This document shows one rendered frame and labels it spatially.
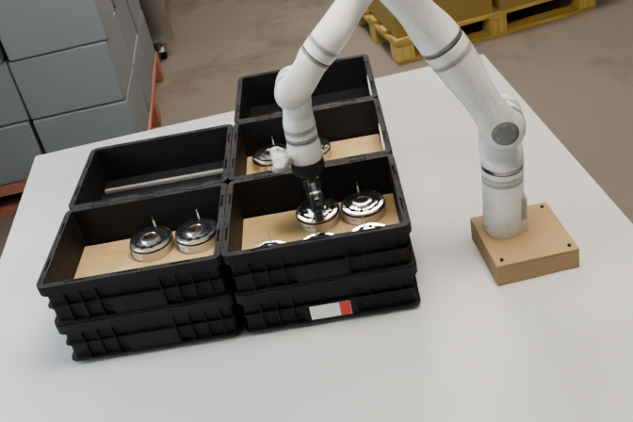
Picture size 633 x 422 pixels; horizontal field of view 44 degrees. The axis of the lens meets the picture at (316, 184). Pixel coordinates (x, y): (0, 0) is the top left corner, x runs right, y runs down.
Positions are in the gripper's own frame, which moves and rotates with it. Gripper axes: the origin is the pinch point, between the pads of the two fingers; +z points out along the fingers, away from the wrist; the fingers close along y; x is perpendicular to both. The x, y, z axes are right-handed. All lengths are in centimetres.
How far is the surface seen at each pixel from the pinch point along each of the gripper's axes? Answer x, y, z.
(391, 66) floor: -75, 254, 88
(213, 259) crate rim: 24.1, -15.8, -4.7
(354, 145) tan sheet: -15.6, 32.9, 4.9
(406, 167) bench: -30, 36, 18
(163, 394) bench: 41, -26, 18
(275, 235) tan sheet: 10.7, 0.9, 5.1
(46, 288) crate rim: 60, -11, -4
